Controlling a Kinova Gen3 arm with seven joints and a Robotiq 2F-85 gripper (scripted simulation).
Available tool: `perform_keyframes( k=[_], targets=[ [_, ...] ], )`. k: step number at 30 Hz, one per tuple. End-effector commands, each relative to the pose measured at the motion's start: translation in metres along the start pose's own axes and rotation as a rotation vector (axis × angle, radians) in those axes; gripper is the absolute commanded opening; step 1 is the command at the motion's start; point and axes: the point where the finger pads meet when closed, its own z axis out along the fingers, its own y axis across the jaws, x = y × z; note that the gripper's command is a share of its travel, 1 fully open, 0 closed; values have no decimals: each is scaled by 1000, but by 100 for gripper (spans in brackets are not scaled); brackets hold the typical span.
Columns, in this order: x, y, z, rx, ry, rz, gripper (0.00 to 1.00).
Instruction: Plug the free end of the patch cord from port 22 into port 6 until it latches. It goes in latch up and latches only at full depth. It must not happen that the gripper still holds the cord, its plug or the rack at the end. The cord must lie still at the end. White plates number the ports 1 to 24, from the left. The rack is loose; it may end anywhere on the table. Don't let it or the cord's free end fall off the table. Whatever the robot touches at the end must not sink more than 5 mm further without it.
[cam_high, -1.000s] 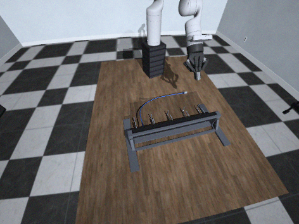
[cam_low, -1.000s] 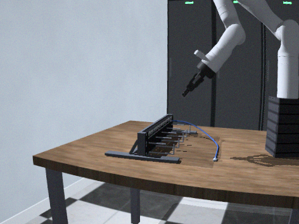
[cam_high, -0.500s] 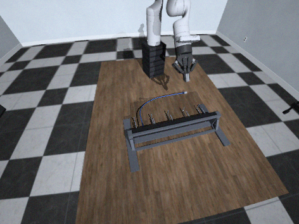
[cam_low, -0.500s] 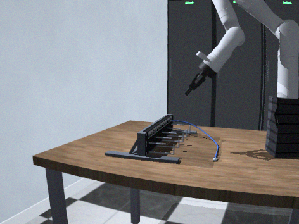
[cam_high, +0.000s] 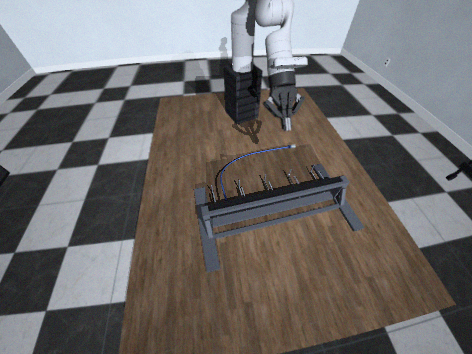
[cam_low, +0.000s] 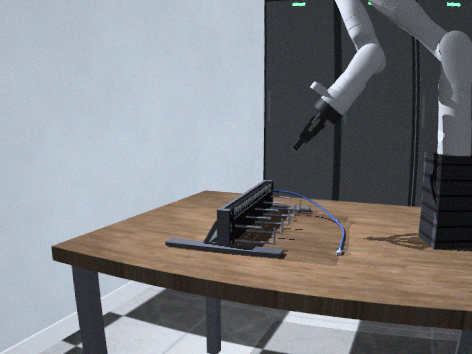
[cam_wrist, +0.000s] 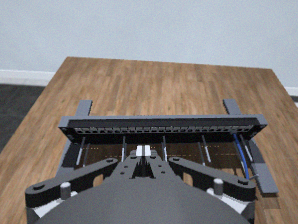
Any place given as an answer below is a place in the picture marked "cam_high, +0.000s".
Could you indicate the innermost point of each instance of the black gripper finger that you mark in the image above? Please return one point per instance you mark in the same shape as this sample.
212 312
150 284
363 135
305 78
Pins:
291 111
282 114

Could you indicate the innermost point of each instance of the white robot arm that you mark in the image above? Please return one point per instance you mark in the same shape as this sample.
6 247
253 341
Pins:
278 43

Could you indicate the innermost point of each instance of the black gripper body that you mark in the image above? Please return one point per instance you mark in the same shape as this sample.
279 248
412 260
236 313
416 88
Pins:
282 82

